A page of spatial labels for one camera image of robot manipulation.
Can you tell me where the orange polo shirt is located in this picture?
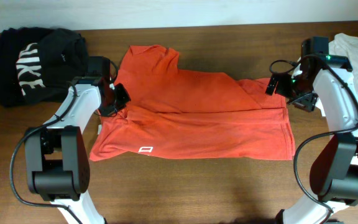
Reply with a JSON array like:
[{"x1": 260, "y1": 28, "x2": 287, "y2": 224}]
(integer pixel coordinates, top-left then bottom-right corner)
[{"x1": 89, "y1": 45, "x2": 295, "y2": 161}]

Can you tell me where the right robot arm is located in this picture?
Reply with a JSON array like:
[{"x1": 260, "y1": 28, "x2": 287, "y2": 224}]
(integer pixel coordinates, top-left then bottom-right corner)
[{"x1": 265, "y1": 37, "x2": 358, "y2": 223}]

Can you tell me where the black folded shirt white lettering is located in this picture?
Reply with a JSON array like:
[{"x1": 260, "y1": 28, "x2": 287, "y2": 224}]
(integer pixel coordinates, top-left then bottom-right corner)
[{"x1": 0, "y1": 27, "x2": 89, "y2": 107}]

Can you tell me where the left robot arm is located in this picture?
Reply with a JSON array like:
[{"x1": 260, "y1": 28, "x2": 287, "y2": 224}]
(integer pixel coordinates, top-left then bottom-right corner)
[{"x1": 20, "y1": 56, "x2": 131, "y2": 223}]

